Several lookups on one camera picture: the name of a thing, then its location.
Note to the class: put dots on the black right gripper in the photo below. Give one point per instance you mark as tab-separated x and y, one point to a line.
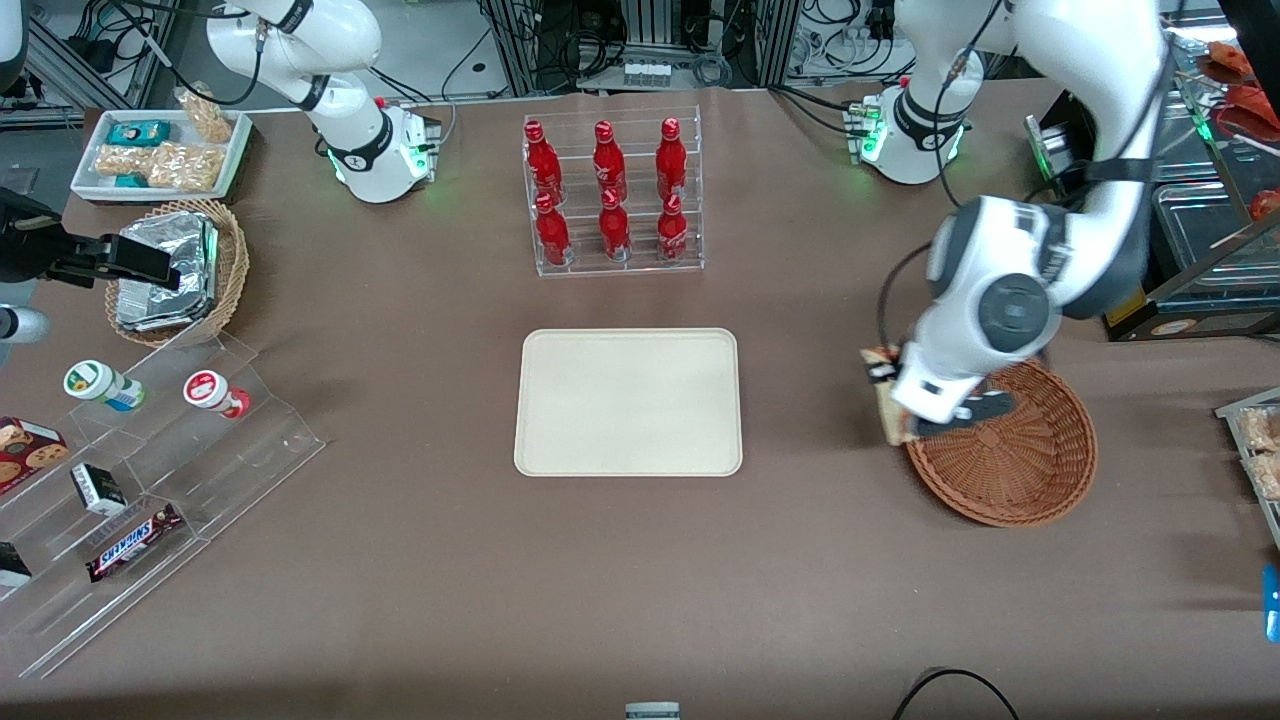
28	243

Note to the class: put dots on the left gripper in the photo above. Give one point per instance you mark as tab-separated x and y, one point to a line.
880	378

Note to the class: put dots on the triangular sandwich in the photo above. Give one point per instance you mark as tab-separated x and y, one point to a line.
892	422

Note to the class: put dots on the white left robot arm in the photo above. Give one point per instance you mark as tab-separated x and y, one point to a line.
1000	310

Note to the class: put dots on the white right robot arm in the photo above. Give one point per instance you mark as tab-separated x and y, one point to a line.
360	130

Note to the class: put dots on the white rectangular snack tray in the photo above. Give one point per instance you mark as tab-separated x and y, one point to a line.
90	185

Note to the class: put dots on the brown round wicker basket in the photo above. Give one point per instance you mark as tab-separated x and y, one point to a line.
1030	465

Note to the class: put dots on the tan wicker basket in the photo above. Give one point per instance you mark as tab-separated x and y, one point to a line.
235	270

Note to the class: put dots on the beige rectangular tray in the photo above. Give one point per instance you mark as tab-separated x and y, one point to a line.
628	400

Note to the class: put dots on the metal tray with snacks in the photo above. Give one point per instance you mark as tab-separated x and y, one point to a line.
1268	520

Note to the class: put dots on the foil wrapped package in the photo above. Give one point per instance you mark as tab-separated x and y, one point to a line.
175	240
150	312

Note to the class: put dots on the small teal snack packet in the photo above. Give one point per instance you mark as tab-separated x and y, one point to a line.
130	181

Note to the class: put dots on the clear bag of nuts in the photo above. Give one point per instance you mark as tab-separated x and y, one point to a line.
208	115
122	160
188	168

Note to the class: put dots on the green capped yogurt bottle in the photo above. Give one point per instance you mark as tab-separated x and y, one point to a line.
95	383

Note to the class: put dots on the red capped yogurt bottle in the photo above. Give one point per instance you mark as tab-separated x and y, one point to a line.
210	390

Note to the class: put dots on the red cookie box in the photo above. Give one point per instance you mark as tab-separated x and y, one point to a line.
25	450

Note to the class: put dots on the small black white box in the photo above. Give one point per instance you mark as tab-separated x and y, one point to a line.
98	488

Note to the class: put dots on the clear acrylic stepped stand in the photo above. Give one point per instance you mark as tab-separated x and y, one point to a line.
230	480

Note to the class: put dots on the Snickers chocolate bar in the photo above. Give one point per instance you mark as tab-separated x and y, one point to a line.
132	543

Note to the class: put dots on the red cola bottle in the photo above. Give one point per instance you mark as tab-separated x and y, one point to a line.
541	165
551	235
614	232
608	165
672	232
671	162

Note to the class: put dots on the clear acrylic bottle rack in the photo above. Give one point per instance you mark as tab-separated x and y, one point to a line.
640	268

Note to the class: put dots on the clear snack bag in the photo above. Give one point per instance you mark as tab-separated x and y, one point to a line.
1260	428
1266	476

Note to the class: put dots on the blue object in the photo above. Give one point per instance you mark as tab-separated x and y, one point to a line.
1272	605

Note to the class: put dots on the small grey device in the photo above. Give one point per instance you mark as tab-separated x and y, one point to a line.
652	711

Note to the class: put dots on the grey power strip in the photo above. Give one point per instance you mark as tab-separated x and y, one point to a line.
647	74

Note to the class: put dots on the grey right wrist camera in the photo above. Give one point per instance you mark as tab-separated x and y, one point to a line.
20	325

